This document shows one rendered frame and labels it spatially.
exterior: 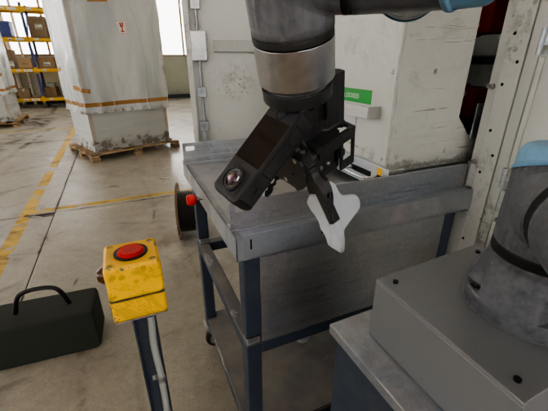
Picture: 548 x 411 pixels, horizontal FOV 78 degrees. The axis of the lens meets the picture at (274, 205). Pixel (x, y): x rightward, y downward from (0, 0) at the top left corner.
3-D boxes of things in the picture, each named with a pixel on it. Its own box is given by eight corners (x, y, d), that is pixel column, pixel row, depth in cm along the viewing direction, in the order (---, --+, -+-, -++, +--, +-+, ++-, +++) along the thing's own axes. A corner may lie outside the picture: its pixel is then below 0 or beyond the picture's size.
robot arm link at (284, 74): (289, 60, 27) (232, 41, 32) (294, 112, 30) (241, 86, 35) (352, 29, 30) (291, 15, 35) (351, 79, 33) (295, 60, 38)
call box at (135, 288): (114, 326, 52) (100, 271, 48) (114, 296, 58) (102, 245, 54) (168, 312, 55) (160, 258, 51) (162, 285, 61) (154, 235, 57)
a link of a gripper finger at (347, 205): (382, 232, 42) (350, 166, 40) (350, 260, 40) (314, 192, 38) (364, 231, 45) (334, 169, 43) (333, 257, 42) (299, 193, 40)
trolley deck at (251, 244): (236, 262, 70) (236, 237, 67) (183, 175, 122) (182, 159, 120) (468, 209, 95) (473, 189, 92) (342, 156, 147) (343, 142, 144)
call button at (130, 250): (117, 267, 51) (116, 258, 50) (117, 254, 54) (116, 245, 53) (146, 261, 52) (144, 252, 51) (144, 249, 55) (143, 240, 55)
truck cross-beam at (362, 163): (386, 193, 85) (389, 170, 83) (291, 146, 131) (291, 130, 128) (401, 190, 87) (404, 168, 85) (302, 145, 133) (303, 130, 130)
